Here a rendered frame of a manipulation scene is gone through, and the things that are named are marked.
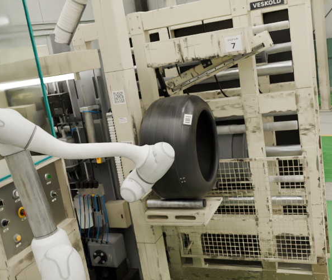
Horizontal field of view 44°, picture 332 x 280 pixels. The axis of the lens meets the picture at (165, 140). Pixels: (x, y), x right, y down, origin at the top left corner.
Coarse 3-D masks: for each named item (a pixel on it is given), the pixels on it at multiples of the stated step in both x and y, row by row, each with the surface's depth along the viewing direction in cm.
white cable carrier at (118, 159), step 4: (108, 120) 235; (112, 120) 238; (108, 124) 235; (112, 124) 234; (112, 128) 239; (112, 132) 236; (112, 136) 236; (116, 136) 239; (112, 140) 237; (116, 140) 236; (116, 160) 240; (120, 160) 241; (116, 164) 240; (120, 164) 239; (120, 168) 240; (120, 172) 241; (120, 176) 241; (120, 180) 242; (124, 180) 244; (120, 184) 243
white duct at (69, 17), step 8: (72, 0) 253; (80, 0) 254; (64, 8) 258; (72, 8) 255; (80, 8) 257; (64, 16) 258; (72, 16) 258; (56, 24) 264; (64, 24) 260; (72, 24) 261; (56, 32) 264; (64, 32) 262; (56, 40) 265; (64, 40) 266
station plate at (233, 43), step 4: (232, 36) 221; (236, 36) 220; (240, 36) 220; (228, 40) 223; (232, 40) 222; (236, 40) 221; (240, 40) 220; (228, 44) 223; (232, 44) 222; (236, 44) 222; (240, 44) 221; (228, 48) 224; (232, 48) 223; (236, 48) 222; (240, 48) 221
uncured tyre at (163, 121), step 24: (192, 96) 219; (144, 120) 213; (168, 120) 206; (192, 120) 206; (144, 144) 208; (192, 144) 203; (216, 144) 243; (192, 168) 203; (216, 168) 237; (168, 192) 215; (192, 192) 211
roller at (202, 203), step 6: (150, 204) 228; (156, 204) 227; (162, 204) 225; (168, 204) 224; (174, 204) 223; (180, 204) 221; (186, 204) 220; (192, 204) 218; (198, 204) 217; (204, 204) 216
